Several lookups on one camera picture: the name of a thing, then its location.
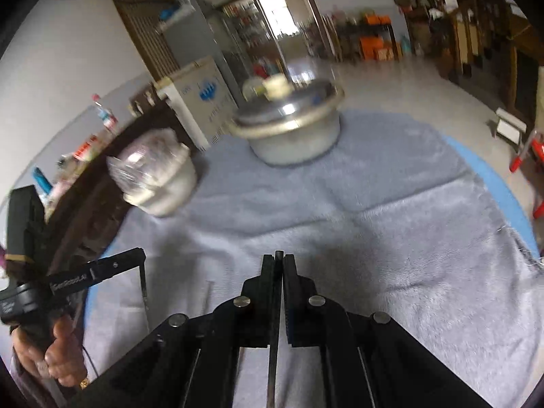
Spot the white pot with plastic bag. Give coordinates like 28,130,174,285
107,128,197,217

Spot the dark chopstick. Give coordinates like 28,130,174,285
267,251,284,408
138,263,151,334

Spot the clear water bottle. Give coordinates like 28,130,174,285
91,94,118,135

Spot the grey refrigerator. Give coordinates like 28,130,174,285
157,0,253,104

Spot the carved dark wooden sideboard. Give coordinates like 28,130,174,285
41,101,197,274

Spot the red white bowl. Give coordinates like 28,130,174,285
72,135,100,162

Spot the white chest freezer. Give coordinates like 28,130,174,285
155,56,238,151

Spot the red plastic chair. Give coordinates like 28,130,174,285
509,128,543,220

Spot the teal thermos bottle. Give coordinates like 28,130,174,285
32,167,53,195

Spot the white step stool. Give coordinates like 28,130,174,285
493,108,527,150

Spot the person's left hand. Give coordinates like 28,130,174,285
11,315,88,388

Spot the grey fleece table cloth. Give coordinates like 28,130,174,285
84,111,543,407

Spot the dark dining table background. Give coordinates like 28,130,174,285
330,12,400,64

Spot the aluminium pot with lid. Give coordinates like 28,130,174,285
229,74,345,166

